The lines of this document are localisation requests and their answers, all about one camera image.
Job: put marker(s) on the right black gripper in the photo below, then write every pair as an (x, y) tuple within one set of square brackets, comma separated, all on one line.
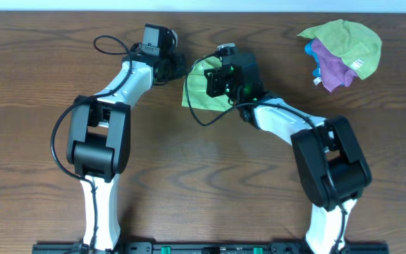
[(213, 82)]

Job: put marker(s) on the olive green cloth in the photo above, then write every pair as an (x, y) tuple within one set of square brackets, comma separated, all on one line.
[(358, 46)]

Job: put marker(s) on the light green cloth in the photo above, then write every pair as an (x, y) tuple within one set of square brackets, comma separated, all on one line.
[(197, 88)]

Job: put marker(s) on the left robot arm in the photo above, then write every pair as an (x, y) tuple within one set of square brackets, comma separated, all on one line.
[(99, 142)]

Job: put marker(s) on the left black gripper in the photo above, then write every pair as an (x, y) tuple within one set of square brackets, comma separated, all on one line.
[(176, 65)]

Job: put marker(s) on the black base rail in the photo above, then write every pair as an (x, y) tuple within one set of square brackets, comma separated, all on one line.
[(280, 247)]

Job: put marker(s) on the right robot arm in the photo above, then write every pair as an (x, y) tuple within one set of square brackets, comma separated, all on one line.
[(330, 163)]

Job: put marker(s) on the purple cloth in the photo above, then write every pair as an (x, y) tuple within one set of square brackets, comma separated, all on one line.
[(333, 72)]

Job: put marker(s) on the blue cloth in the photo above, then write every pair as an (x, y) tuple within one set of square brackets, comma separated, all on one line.
[(309, 51)]

